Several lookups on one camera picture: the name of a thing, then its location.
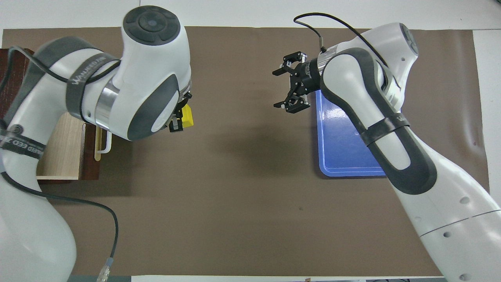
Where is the brown table mat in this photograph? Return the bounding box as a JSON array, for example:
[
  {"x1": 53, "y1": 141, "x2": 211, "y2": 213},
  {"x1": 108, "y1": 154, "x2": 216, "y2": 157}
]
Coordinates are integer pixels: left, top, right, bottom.
[{"x1": 0, "y1": 26, "x2": 490, "y2": 277}]

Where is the blue plastic tray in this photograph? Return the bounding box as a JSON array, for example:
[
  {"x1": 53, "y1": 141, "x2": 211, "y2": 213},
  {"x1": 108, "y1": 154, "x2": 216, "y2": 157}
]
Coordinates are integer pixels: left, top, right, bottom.
[{"x1": 315, "y1": 89, "x2": 388, "y2": 178}]

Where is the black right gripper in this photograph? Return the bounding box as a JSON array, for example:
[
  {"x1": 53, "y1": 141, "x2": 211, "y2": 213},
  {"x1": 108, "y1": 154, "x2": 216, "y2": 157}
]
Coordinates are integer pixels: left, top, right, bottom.
[{"x1": 272, "y1": 51, "x2": 323, "y2": 114}]

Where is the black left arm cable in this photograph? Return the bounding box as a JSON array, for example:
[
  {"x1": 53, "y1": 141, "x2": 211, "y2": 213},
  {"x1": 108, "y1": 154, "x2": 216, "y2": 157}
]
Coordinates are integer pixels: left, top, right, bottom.
[{"x1": 0, "y1": 46, "x2": 121, "y2": 282}]

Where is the yellow cube block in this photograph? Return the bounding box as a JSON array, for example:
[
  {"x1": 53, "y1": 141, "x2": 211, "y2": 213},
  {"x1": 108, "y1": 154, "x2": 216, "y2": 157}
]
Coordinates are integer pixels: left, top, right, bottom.
[{"x1": 181, "y1": 105, "x2": 194, "y2": 128}]

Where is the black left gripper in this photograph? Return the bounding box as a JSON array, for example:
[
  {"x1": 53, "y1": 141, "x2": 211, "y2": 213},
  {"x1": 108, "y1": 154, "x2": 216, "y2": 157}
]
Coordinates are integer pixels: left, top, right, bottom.
[{"x1": 169, "y1": 91, "x2": 193, "y2": 133}]

